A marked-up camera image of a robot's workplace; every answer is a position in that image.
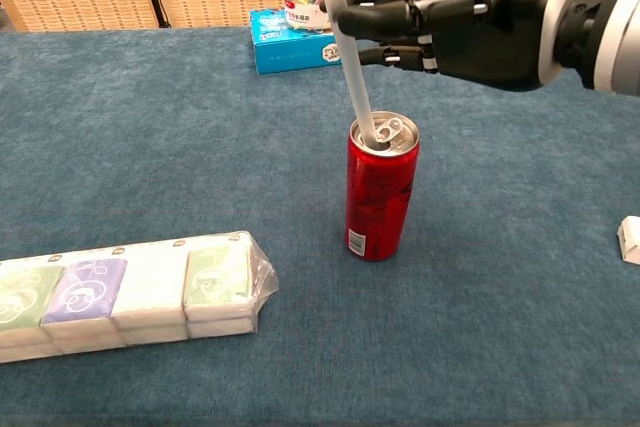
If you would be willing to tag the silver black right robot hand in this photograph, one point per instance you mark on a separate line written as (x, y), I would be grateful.
(480, 32)

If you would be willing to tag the translucent plastic straw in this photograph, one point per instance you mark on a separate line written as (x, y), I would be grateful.
(352, 72)

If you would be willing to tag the pocket tissue multipack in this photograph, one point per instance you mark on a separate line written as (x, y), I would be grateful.
(130, 292)

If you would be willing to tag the small white box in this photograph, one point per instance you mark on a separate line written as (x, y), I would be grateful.
(631, 239)

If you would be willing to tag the red drink can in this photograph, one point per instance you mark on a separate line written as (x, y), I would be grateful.
(382, 197)

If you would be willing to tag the blue felt table cover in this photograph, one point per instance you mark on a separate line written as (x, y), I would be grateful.
(200, 172)

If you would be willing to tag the blue cardboard box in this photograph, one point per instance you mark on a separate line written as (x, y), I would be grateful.
(290, 52)

